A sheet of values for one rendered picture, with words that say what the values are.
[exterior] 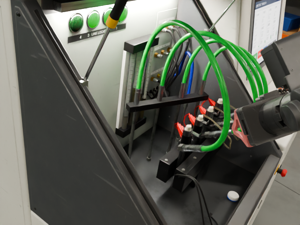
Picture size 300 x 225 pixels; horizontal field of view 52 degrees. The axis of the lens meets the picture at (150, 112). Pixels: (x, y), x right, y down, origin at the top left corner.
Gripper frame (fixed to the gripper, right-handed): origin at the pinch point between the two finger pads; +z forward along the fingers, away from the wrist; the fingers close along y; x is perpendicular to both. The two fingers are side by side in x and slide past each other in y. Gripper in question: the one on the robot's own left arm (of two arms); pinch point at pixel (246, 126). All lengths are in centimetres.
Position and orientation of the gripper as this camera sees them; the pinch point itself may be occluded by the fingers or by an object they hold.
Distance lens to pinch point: 61.7
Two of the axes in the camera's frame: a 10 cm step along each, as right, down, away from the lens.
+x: 3.1, 9.4, -1.3
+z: -2.0, 1.9, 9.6
